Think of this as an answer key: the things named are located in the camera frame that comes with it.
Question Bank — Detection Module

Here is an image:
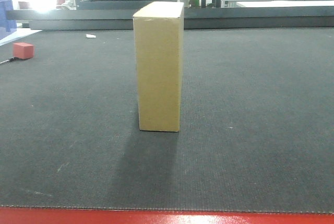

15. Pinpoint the red conveyor front edge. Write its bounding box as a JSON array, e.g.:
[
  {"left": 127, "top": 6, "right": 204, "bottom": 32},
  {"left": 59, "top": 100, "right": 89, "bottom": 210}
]
[{"left": 1, "top": 207, "right": 333, "bottom": 223}]

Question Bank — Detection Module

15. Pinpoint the tall brown cardboard box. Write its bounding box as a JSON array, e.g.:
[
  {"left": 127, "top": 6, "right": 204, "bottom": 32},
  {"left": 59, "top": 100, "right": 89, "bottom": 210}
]
[{"left": 133, "top": 2, "right": 184, "bottom": 132}]

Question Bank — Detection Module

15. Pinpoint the small red block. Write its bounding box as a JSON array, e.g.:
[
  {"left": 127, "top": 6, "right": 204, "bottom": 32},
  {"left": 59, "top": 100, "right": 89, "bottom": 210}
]
[{"left": 13, "top": 42, "right": 34, "bottom": 60}]

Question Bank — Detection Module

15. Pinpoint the dark grey conveyor belt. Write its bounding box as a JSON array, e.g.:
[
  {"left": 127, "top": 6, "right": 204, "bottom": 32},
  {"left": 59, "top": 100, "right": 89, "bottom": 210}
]
[{"left": 1, "top": 28, "right": 333, "bottom": 213}]

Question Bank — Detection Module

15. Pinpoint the blue plastic crate left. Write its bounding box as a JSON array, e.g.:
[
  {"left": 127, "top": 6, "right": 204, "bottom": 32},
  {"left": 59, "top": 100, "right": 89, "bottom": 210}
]
[{"left": 1, "top": 0, "right": 17, "bottom": 32}]

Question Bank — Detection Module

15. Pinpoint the white lab table right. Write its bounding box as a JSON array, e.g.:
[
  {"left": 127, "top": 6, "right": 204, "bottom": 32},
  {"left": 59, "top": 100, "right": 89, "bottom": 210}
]
[{"left": 221, "top": 0, "right": 333, "bottom": 8}]

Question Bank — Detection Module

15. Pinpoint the white paper scrap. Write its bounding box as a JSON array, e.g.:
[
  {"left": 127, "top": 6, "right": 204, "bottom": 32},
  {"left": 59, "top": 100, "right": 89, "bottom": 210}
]
[{"left": 86, "top": 34, "right": 96, "bottom": 39}]

